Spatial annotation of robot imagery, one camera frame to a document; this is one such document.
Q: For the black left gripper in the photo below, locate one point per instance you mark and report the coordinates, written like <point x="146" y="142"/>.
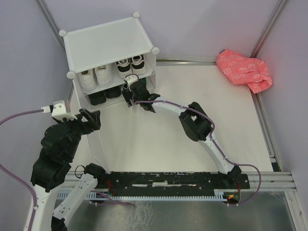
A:
<point x="94" y="122"/>

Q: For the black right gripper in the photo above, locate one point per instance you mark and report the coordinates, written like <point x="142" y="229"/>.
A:
<point x="126" y="95"/>

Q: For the green canvas sneaker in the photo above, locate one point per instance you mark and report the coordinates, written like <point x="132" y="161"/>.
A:
<point x="143" y="80"/>
<point x="124" y="87"/>

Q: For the black slip-on shoe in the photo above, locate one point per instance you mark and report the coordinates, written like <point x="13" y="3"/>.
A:
<point x="97" y="98"/>
<point x="113" y="92"/>

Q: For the white leather sneaker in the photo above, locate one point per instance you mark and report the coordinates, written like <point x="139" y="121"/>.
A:
<point x="104" y="75"/>
<point x="87" y="80"/>

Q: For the white plastic shoe cabinet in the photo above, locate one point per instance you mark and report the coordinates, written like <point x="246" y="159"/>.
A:
<point x="101" y="59"/>

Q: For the black white canvas sneaker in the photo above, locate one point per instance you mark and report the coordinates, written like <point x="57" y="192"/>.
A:
<point x="123" y="67"/>

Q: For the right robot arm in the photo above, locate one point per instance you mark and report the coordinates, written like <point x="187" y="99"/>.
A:
<point x="196" y="125"/>

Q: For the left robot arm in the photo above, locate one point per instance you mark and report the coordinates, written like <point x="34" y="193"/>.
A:
<point x="48" y="174"/>

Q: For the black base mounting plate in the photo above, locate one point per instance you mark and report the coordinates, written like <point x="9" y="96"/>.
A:
<point x="167" y="184"/>

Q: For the pink patterned bag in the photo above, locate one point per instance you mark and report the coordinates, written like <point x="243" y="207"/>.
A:
<point x="242" y="70"/>

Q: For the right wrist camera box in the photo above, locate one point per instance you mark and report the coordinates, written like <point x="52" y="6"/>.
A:
<point x="130" y="79"/>

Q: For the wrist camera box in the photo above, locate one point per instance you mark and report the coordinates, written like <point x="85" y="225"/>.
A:
<point x="60" y="110"/>
<point x="130" y="79"/>

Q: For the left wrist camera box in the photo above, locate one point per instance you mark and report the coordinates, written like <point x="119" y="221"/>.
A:
<point x="60" y="110"/>

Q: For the aluminium frame rail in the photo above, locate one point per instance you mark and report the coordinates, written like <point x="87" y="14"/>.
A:
<point x="185" y="62"/>

